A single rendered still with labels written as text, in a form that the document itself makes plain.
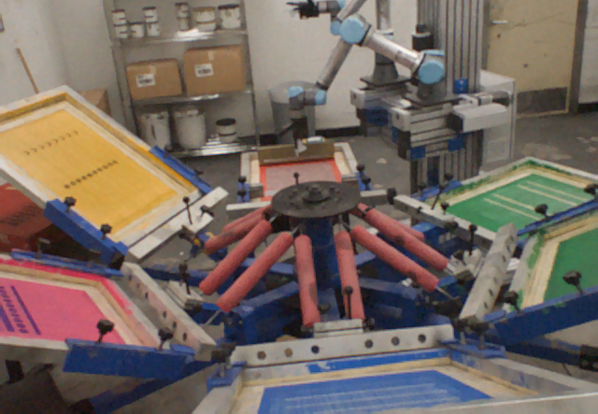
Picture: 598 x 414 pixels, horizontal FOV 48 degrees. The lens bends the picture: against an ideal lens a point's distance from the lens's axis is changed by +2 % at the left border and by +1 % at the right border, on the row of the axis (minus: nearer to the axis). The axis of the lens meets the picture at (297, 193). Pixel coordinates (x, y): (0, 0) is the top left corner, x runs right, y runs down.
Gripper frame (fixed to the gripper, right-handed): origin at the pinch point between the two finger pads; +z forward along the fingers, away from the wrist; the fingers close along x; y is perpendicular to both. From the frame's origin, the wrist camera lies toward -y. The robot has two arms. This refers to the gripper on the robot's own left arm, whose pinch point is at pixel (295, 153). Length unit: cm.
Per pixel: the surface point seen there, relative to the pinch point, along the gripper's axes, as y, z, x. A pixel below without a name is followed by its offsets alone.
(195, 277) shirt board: -46, 8, -107
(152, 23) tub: -107, -34, 284
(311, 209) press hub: -2, -31, -140
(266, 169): -16.2, 5.0, -6.7
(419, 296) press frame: 29, -3, -153
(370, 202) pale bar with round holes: 27, 0, -72
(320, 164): 12.2, 4.9, -7.6
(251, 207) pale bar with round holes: -23, -4, -73
